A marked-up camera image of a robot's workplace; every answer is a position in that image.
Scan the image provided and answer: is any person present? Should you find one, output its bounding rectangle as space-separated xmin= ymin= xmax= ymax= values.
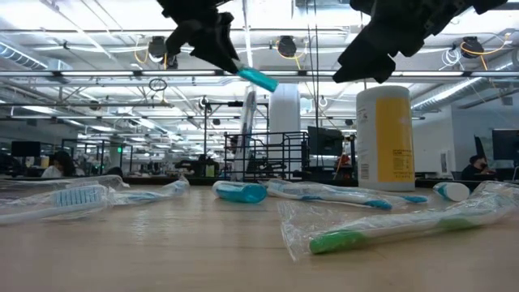
xmin=461 ymin=154 xmax=498 ymax=182
xmin=40 ymin=150 xmax=77 ymax=179

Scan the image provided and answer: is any white toothbrush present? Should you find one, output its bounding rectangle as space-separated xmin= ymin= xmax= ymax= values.
xmin=0 ymin=174 xmax=126 ymax=200

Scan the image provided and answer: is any white yellow-label wipes canister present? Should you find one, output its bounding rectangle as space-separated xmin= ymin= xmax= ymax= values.
xmin=355 ymin=85 xmax=416 ymax=193

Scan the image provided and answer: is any black monitor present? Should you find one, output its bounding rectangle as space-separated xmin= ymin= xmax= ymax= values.
xmin=307 ymin=126 xmax=345 ymax=157
xmin=491 ymin=129 xmax=519 ymax=161
xmin=11 ymin=141 xmax=41 ymax=158

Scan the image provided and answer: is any orange toothbrush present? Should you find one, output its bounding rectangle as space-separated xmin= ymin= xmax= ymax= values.
xmin=472 ymin=180 xmax=519 ymax=204

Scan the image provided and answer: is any black hanging cable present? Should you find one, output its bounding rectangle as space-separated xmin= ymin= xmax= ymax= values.
xmin=314 ymin=0 xmax=321 ymax=167
xmin=305 ymin=0 xmax=315 ymax=127

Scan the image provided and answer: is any blue toothbrush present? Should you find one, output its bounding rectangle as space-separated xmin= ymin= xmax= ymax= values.
xmin=109 ymin=176 xmax=191 ymax=206
xmin=233 ymin=84 xmax=259 ymax=183
xmin=356 ymin=188 xmax=430 ymax=205
xmin=265 ymin=180 xmax=393 ymax=212
xmin=0 ymin=184 xmax=117 ymax=227

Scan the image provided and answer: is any black wire rack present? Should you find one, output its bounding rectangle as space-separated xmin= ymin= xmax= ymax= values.
xmin=224 ymin=131 xmax=310 ymax=183

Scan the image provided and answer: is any green toothbrush in clear bag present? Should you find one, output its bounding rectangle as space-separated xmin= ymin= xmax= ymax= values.
xmin=277 ymin=198 xmax=519 ymax=263

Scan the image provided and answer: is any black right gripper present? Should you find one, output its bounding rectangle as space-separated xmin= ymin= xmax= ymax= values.
xmin=332 ymin=0 xmax=508 ymax=84

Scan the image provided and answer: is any black metal table frame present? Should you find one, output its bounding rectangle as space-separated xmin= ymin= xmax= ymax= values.
xmin=121 ymin=174 xmax=519 ymax=191

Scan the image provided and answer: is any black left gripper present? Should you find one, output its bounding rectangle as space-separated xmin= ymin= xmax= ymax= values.
xmin=157 ymin=0 xmax=241 ymax=75

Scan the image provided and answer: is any black ceiling camera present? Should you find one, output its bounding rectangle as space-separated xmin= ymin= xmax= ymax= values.
xmin=461 ymin=36 xmax=487 ymax=58
xmin=277 ymin=36 xmax=298 ymax=58
xmin=148 ymin=36 xmax=178 ymax=70

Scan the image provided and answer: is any white square pillar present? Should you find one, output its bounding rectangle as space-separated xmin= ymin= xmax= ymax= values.
xmin=269 ymin=84 xmax=302 ymax=143

